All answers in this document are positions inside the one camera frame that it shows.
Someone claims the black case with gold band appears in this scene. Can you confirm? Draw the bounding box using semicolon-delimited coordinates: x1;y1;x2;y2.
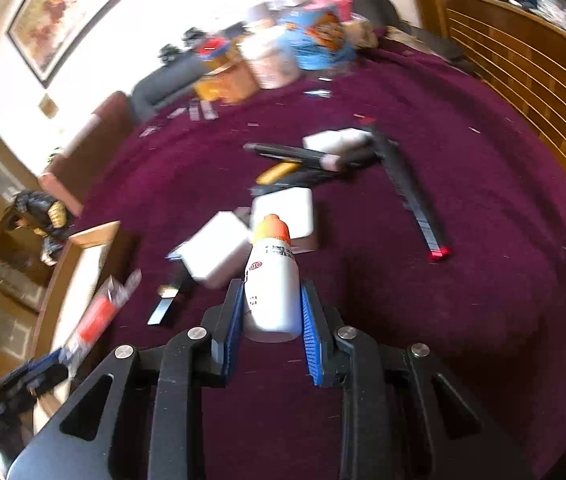
147;265;196;327

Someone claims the maroon tablecloth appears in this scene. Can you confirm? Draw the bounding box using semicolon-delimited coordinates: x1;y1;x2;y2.
70;35;566;480

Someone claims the blue printed bag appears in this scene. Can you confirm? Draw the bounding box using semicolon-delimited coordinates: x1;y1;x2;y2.
278;2;359;72

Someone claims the white bottle with orange cap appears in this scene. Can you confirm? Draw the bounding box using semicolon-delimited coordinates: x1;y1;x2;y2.
243;214;304;343

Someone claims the framed wall painting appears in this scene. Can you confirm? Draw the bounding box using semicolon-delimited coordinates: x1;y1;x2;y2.
6;0;174;88

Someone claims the yellow black utility knife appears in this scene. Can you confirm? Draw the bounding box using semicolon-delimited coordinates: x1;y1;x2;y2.
250;162;359;198

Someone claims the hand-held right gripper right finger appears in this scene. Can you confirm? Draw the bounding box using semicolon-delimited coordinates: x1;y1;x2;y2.
300;280;534;480

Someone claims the shallow cardboard box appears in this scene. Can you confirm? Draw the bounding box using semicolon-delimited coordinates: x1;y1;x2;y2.
28;220;139;411

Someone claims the orange cardboard box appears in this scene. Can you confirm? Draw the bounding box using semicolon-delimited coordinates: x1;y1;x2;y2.
194;55;259;106

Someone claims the clear packet with red item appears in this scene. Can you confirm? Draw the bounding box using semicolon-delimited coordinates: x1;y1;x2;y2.
60;267;144;366

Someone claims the maroon armchair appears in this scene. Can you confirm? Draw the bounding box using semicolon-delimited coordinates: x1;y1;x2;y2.
38;91;136;216

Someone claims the wall switch plate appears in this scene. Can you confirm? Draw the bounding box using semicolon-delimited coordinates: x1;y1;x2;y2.
38;95;60;120

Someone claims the wooden slatted furniture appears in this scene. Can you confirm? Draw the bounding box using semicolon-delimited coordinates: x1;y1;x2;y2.
405;0;566;216

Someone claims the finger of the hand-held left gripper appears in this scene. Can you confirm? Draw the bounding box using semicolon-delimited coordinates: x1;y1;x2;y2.
0;347;71;401

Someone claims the white square box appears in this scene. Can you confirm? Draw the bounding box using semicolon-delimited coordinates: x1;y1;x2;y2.
165;210;254;291
250;187;320;255

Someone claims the dark grey sofa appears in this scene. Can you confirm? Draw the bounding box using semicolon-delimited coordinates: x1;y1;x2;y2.
130;52;214;121

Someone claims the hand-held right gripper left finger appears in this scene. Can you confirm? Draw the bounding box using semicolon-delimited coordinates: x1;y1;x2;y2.
6;277;246;480

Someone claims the black marker with grey end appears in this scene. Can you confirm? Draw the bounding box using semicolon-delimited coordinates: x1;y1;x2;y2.
243;142;324;163

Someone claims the pink white plastic bag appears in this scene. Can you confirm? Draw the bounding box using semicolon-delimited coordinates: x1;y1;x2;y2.
238;25;301;90

